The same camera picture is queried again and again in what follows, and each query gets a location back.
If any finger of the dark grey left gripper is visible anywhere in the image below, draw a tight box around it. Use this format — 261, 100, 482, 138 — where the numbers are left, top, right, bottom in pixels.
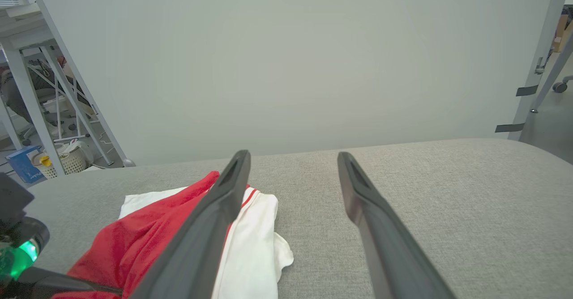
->
0, 267, 122, 299

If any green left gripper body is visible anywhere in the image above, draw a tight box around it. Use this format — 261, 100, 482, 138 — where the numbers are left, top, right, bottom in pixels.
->
0, 217, 50, 287

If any blue cardboard box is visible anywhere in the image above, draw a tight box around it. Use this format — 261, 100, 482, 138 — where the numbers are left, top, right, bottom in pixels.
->
5, 146, 45, 184

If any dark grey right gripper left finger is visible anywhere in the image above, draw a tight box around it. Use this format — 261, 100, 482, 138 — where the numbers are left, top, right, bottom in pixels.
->
130, 150, 252, 299

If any white woven laundry basket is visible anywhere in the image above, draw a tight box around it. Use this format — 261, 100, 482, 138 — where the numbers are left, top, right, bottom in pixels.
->
34, 140, 88, 179

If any office chair caster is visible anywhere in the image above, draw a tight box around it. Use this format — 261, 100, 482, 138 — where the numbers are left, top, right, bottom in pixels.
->
552, 76, 573, 94

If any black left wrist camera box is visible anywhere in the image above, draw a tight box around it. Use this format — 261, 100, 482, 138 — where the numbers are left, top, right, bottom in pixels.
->
0, 173, 35, 228

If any white metal table frame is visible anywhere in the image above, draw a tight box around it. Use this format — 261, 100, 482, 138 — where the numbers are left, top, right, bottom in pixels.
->
0, 4, 130, 167

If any red and white basketball jersey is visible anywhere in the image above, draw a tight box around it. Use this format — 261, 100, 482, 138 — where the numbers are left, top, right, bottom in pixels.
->
51, 171, 295, 299

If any white backdrop panel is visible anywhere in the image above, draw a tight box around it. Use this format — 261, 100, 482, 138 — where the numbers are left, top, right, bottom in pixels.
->
29, 0, 560, 167

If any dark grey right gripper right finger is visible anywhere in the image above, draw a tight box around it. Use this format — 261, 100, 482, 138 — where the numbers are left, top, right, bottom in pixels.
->
338, 152, 457, 299

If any brown cardboard box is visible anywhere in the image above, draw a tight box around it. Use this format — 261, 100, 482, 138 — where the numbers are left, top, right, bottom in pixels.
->
553, 15, 573, 53

